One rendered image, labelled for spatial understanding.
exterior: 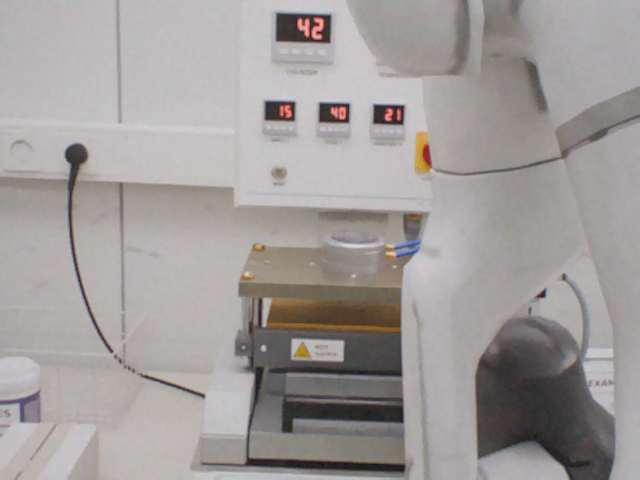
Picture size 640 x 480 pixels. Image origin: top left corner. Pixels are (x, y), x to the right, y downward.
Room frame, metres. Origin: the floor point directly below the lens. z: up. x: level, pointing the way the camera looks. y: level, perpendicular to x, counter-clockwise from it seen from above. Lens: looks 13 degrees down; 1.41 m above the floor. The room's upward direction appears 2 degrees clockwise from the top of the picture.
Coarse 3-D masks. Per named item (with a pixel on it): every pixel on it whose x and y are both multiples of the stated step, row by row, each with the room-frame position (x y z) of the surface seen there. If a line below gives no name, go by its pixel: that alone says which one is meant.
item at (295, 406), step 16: (288, 400) 0.98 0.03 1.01; (304, 400) 0.98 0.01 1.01; (320, 400) 0.98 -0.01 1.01; (336, 400) 0.98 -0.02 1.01; (352, 400) 0.98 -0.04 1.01; (368, 400) 0.98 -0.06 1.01; (384, 400) 0.99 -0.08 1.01; (400, 400) 0.99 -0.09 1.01; (288, 416) 0.98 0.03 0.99; (304, 416) 0.98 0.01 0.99; (320, 416) 0.98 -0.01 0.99; (336, 416) 0.98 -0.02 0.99; (352, 416) 0.98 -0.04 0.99; (368, 416) 0.98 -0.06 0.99; (384, 416) 0.98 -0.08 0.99; (400, 416) 0.98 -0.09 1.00; (288, 432) 0.98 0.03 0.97
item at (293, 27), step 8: (288, 16) 1.30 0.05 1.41; (296, 16) 1.30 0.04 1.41; (304, 16) 1.30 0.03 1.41; (312, 16) 1.30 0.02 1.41; (288, 24) 1.30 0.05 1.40; (296, 24) 1.30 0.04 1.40; (304, 24) 1.30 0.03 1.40; (312, 24) 1.30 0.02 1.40; (320, 24) 1.30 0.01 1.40; (288, 32) 1.30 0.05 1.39; (296, 32) 1.30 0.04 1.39; (304, 32) 1.30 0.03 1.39; (312, 32) 1.30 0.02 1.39; (320, 32) 1.30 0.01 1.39; (320, 40) 1.30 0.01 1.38
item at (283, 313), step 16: (272, 304) 1.17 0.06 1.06; (288, 304) 1.17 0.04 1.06; (304, 304) 1.17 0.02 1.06; (320, 304) 1.17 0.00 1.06; (336, 304) 1.17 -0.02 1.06; (352, 304) 1.16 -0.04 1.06; (368, 304) 1.18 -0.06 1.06; (384, 304) 1.18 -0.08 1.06; (400, 304) 1.18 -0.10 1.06; (272, 320) 1.10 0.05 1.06; (288, 320) 1.10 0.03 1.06; (304, 320) 1.10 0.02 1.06; (320, 320) 1.11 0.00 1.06; (336, 320) 1.11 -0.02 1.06; (352, 320) 1.11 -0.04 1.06; (368, 320) 1.11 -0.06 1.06; (384, 320) 1.11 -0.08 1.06; (400, 320) 1.12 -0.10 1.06
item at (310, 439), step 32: (288, 384) 1.05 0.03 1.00; (320, 384) 1.05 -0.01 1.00; (352, 384) 1.05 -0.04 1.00; (384, 384) 1.05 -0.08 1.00; (256, 416) 1.02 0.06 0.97; (256, 448) 0.98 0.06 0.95; (288, 448) 0.98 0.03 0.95; (320, 448) 0.98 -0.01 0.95; (352, 448) 0.98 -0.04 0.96; (384, 448) 0.98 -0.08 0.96
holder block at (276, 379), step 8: (272, 368) 1.11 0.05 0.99; (272, 376) 1.09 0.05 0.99; (280, 376) 1.09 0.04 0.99; (384, 376) 1.10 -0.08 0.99; (392, 376) 1.10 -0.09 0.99; (400, 376) 1.10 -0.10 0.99; (272, 384) 1.09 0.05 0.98; (280, 384) 1.09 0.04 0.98; (272, 392) 1.09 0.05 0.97; (280, 392) 1.09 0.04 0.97
